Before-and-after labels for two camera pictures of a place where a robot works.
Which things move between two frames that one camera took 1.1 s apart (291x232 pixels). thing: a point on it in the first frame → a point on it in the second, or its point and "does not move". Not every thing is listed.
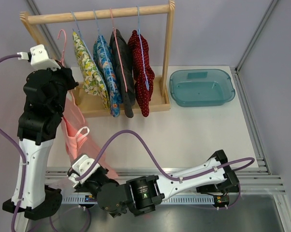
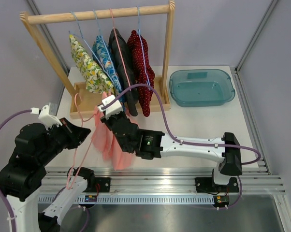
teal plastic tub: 201,87 does not move
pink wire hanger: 65,32 → 77,96
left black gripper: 66,72 → 77,134
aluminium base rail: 263,180 does not move
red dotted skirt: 143,72 does not move
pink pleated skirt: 79,138 → 130,116
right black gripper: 85,188 → 108,122
